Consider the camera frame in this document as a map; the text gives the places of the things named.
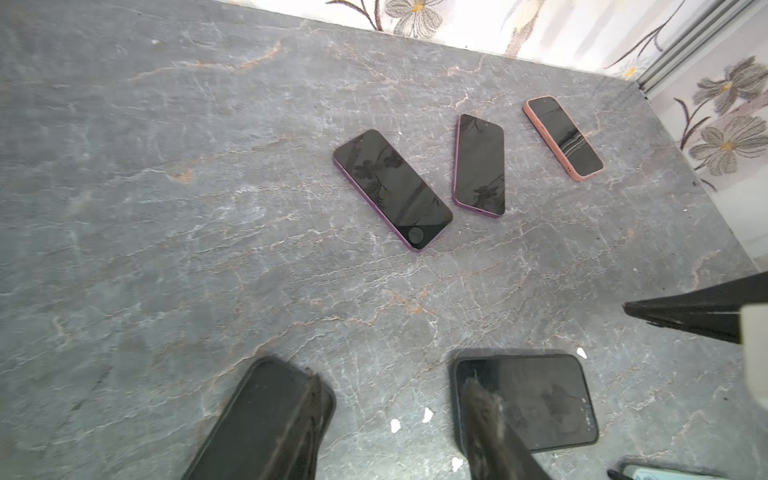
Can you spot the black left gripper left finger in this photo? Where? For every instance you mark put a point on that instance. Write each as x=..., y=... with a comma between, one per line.
x=297, y=447

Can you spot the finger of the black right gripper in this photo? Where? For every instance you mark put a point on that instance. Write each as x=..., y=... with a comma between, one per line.
x=713, y=312

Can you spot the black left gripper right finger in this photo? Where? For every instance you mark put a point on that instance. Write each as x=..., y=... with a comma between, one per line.
x=493, y=448

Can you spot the black phone case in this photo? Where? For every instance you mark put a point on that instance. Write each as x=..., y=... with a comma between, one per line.
x=459, y=408
x=246, y=433

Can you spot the black phone blue edge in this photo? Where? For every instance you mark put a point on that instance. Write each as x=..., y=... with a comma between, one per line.
x=567, y=137

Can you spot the light blue phone case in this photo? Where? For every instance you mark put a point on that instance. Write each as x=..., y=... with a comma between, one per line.
x=639, y=472

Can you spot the black phone purple edge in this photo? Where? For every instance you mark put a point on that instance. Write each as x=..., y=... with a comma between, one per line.
x=393, y=188

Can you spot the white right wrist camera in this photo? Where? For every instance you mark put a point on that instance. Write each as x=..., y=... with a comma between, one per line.
x=753, y=326

